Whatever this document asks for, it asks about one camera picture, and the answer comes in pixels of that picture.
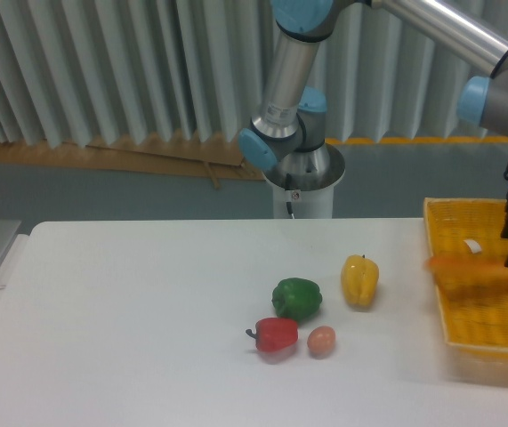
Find white paper label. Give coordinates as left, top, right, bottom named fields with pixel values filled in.
left=464, top=238, right=482, bottom=254

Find grey pleated curtain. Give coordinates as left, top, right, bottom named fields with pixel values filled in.
left=0, top=1, right=488, bottom=146

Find brown egg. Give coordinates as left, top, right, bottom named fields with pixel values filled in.
left=307, top=326, right=336, bottom=356

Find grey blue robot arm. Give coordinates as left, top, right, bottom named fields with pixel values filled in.
left=238, top=1, right=508, bottom=267

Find red bell pepper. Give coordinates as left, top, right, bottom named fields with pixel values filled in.
left=246, top=318, right=298, bottom=353

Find orange baguette bread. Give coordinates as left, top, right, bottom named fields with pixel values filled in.
left=423, top=255, right=508, bottom=297

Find yellow bell pepper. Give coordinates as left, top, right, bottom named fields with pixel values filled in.
left=341, top=254, right=379, bottom=307

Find green bell pepper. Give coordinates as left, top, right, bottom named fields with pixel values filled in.
left=271, top=278, right=323, bottom=322

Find yellow woven basket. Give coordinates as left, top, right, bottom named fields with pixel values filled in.
left=423, top=198, right=508, bottom=360

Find brown cardboard sheet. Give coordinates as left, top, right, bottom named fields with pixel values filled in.
left=0, top=131, right=263, bottom=189

